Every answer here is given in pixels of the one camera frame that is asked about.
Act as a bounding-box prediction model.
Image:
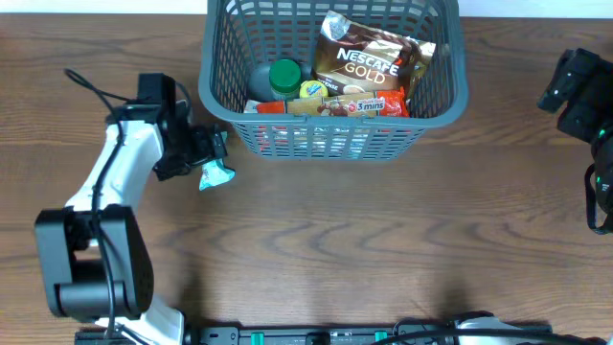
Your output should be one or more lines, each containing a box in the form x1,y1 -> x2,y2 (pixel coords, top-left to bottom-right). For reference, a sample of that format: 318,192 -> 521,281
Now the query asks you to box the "grey plastic mesh basket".
199,0 -> 468,160

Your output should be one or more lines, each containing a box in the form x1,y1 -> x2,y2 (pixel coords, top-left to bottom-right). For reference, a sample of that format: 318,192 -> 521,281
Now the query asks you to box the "tissue pack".
243,100 -> 260,113

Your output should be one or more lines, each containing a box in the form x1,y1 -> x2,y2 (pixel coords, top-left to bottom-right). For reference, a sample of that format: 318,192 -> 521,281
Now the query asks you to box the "yellow Mentos bottle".
299,80 -> 329,99

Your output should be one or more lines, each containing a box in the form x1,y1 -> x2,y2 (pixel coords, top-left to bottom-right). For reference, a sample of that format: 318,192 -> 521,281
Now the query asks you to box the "green lidded jar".
269,59 -> 302,101

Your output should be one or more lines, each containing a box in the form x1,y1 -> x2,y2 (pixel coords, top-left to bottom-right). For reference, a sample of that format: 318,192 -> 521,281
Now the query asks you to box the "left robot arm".
34,73 -> 236,345

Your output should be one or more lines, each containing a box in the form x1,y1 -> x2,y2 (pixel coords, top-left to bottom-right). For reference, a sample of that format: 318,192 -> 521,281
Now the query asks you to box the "red spaghetti packet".
256,88 -> 409,118

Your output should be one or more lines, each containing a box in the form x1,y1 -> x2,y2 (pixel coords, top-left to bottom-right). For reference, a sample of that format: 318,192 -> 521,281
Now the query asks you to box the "mint green pouch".
199,129 -> 236,191

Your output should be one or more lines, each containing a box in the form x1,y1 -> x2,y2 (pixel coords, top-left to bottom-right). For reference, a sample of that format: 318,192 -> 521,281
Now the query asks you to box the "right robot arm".
537,48 -> 612,235

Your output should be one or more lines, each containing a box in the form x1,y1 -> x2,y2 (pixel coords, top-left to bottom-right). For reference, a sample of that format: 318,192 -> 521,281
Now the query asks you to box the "brown Nescafe Gold bag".
312,11 -> 436,98

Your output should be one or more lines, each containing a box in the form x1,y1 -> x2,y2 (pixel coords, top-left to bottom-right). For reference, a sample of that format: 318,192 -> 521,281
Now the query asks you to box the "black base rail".
74,312 -> 606,345

